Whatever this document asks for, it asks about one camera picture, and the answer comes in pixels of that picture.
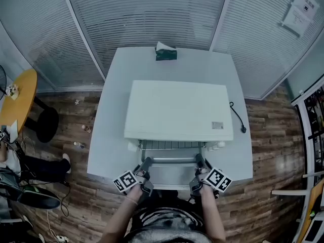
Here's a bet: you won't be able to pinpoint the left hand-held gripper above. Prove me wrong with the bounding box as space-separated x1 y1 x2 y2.
113 156 154 197

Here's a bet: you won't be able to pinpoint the silver metal baking tray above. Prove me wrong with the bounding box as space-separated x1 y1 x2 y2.
140 147 205 165

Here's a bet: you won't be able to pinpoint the white display shelf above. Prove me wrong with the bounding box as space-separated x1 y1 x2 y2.
291 77 324 177

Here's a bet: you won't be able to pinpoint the round wooden table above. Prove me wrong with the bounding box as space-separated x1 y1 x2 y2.
0 69 59 143

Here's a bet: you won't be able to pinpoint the person's black trousers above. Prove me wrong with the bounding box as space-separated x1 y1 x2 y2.
141 190 203 212

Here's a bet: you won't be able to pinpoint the black office chair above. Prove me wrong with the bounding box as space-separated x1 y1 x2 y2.
0 167 61 210

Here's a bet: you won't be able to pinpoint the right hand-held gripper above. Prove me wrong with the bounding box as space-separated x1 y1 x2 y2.
189 153 232 199

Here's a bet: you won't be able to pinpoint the black floor fan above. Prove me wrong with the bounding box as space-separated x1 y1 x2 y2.
0 64 8 101

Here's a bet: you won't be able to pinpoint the white framed monitor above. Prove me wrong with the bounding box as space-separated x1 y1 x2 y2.
305 219 324 242

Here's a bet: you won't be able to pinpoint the small white flower pot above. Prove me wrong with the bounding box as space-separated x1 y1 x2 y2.
7 84 20 98

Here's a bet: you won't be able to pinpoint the person's left forearm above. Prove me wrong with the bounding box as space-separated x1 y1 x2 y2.
100 186 144 243

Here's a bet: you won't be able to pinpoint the black floor cable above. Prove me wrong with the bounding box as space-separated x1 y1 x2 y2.
59 183 71 217

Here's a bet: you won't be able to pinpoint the dark green tissue box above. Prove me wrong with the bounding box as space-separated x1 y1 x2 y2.
154 41 178 61

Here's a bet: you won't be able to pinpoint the light wooden frame stand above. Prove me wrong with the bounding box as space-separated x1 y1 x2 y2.
271 178 324 243

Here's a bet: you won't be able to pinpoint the white printed notice sheet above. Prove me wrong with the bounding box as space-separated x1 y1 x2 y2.
280 5 311 37

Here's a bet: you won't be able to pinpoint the white toaster oven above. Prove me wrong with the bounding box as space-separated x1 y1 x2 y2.
124 79 234 191

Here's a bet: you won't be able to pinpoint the wire oven rack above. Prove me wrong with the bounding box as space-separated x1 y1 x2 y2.
138 140 206 151

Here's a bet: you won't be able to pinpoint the person's right forearm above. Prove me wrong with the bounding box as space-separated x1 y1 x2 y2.
199 186 226 243

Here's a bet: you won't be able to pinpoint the person's grey patterned top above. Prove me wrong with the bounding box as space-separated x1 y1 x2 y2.
124 206 213 243

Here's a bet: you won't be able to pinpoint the black power cord with plug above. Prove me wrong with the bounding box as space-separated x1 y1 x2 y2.
229 101 248 134

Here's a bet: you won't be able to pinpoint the white notice sheet with icon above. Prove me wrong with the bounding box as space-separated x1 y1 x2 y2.
292 0 319 20

